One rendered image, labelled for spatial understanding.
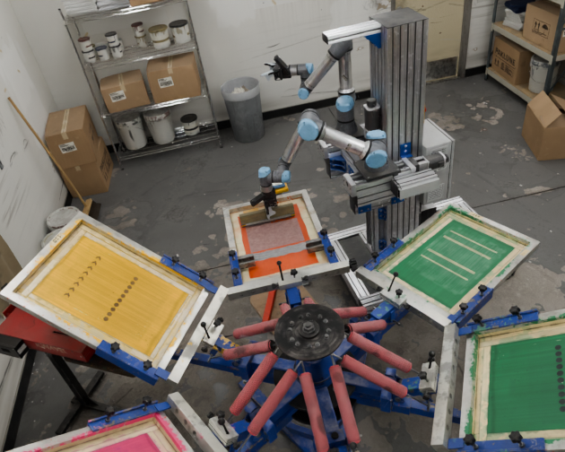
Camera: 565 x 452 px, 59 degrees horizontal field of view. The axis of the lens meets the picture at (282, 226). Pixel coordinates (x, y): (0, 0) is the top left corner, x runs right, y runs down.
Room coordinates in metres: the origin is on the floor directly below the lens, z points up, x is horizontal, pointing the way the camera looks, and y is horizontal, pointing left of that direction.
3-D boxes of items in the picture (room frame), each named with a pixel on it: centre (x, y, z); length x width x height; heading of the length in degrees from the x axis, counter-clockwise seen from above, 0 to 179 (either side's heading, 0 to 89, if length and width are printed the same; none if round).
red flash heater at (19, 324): (1.97, 1.25, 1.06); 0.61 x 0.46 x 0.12; 65
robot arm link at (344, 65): (3.19, -0.58, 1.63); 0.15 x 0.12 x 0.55; 164
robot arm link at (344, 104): (3.07, -0.55, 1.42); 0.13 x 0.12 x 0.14; 164
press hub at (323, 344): (1.37, -0.04, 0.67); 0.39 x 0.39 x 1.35
